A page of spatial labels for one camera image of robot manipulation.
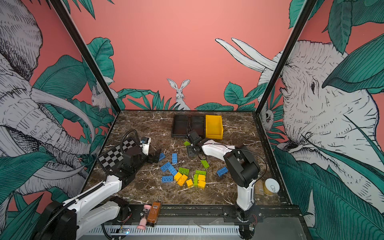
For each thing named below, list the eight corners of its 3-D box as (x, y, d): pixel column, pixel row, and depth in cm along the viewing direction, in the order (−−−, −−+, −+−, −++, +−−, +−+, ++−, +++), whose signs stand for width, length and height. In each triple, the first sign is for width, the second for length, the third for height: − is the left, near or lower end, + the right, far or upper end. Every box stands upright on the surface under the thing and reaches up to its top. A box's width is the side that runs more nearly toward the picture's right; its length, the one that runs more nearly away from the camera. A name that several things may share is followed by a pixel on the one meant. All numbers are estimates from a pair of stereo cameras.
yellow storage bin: (205, 140, 106) (206, 134, 100) (204, 121, 117) (205, 114, 111) (223, 140, 106) (224, 134, 100) (220, 121, 117) (221, 114, 111)
